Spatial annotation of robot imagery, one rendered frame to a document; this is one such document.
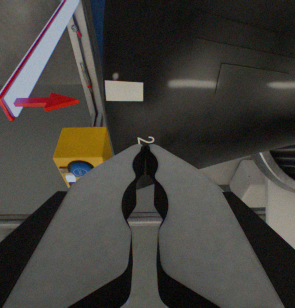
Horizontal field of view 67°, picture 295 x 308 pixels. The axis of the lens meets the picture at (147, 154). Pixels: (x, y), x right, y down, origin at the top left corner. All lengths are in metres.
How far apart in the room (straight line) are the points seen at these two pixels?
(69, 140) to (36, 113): 0.96
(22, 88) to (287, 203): 0.46
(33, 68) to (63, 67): 1.34
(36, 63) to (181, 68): 0.17
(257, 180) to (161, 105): 0.65
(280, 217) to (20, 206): 0.91
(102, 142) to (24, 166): 0.75
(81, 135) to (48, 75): 1.21
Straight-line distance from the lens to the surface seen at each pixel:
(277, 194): 0.50
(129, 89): 0.20
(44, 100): 0.23
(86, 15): 0.54
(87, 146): 0.48
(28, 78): 0.27
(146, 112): 0.21
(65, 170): 0.49
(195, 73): 0.20
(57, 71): 1.66
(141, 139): 0.22
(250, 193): 0.85
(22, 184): 1.13
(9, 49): 1.69
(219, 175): 0.92
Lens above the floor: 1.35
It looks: 40 degrees down
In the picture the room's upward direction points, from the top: 179 degrees clockwise
